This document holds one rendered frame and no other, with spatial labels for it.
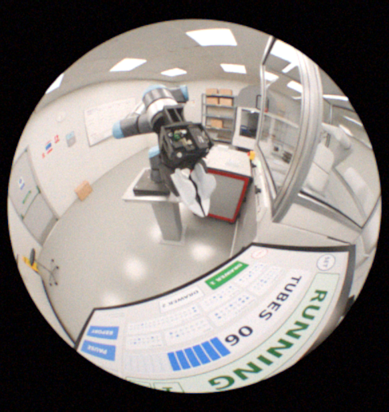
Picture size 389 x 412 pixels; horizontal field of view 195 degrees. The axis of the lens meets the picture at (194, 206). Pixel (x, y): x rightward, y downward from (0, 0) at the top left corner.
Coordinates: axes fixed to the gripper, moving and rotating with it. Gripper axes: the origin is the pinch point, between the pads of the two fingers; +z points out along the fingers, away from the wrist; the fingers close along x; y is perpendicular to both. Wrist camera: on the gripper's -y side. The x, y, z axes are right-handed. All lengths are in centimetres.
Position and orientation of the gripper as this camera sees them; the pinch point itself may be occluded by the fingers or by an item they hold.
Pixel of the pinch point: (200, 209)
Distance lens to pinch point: 22.6
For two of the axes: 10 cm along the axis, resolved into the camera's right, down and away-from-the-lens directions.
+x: 8.7, -3.5, 3.4
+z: 3.7, 9.3, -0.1
